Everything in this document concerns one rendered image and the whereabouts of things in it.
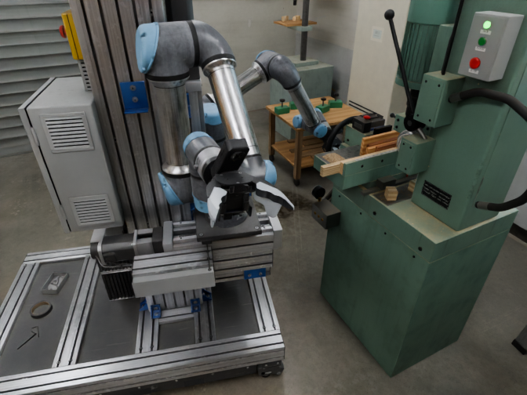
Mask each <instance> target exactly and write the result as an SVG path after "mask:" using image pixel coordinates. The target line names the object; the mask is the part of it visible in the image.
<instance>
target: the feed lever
mask: <svg viewBox="0 0 527 395"><path fill-rule="evenodd" d="M384 18H385V19H386V20H388V21H389V24H390V28H391V34H392V38H393V41H394V47H395V51H396V54H397V58H398V63H399V67H400V71H401V74H402V80H403V84H404V87H405V93H406V96H407V100H408V104H409V109H410V114H408V115H406V116H405V119H404V126H405V129H406V130H407V131H409V132H413V131H416V130H417V132H418V133H419V134H420V136H421V138H422V139H424V140H427V136H426V135H425V133H424V131H423V128H424V127H425V124H424V123H422V122H420V121H417V120H415V119H413V116H414V113H415V111H414V107H413V102H412V98H411V94H410V91H409V85H408V82H407V77H406V74H405V68H404V64H403V61H402V55H401V52H400V48H399V44H398V39H397V35H396V31H395V28H394V22H393V18H394V10H393V9H388V10H387V11H386V12H385V13H384Z"/></svg>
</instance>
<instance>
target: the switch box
mask: <svg viewBox="0 0 527 395"><path fill-rule="evenodd" d="M523 19H524V15H519V14H513V13H500V12H493V11H484V12H476V13H475V14H474V18H473V21H472V24H471V29H470V32H469V35H468V38H467V43H466V45H465V49H464V51H463V56H462V60H461V62H460V67H459V70H458V74H463V75H466V76H469V77H472V78H477V79H480V80H483V81H486V82H490V81H495V80H499V79H502V78H503V74H504V71H505V70H506V67H507V63H508V60H509V59H510V56H511V52H512V49H513V47H514V44H515V41H516V38H517V36H518V32H519V30H520V27H521V25H522V21H523ZM487 20H489V21H491V23H492V25H491V27H490V28H489V29H485V28H484V23H485V22H486V21H487ZM481 30H486V31H491V34H481V33H480V31H481ZM480 37H486V38H487V42H486V44H485V45H484V46H480V45H479V44H478V39H479V38H480ZM476 46H477V47H481V48H485V51H484V52H482V51H478V50H475V47H476ZM474 57H477V58H479V59H480V61H481V63H480V66H479V67H478V68H476V69H473V70H476V71H478V74H474V73H471V72H468V71H469V68H470V65H469V63H470V60H471V59H472V58H474ZM470 69H472V68H470Z"/></svg>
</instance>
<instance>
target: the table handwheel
mask: <svg viewBox="0 0 527 395"><path fill-rule="evenodd" d="M356 116H357V115H356ZM356 116H351V117H349V118H346V119H344V120H343V121H342V122H341V123H339V124H338V125H337V126H336V127H335V128H334V130H333V131H332V132H331V134H330V136H329V138H328V141H327V144H326V150H325V152H329V151H332V145H333V141H334V139H335V137H336V135H337V134H338V132H339V131H340V130H341V129H342V128H343V127H344V126H345V125H347V124H349V123H351V122H353V118H354V117H356Z"/></svg>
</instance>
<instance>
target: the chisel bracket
mask: <svg viewBox="0 0 527 395"><path fill-rule="evenodd" d="M405 116H406V115H405V112H403V113H400V114H396V117H395V121H394V128H393V130H395V131H397V132H400V133H401V132H402V131H404V130H406V129H405V126H404V119H405Z"/></svg>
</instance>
